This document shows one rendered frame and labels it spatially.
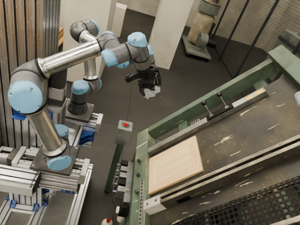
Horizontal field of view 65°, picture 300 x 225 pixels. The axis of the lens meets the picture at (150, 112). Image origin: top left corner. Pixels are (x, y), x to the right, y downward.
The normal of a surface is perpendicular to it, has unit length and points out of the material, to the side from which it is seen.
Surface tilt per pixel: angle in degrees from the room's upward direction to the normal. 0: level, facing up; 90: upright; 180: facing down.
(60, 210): 0
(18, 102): 83
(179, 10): 90
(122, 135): 90
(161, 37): 90
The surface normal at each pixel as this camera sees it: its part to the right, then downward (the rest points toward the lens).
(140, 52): 0.34, 0.66
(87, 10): -0.01, 0.59
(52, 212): 0.27, -0.78
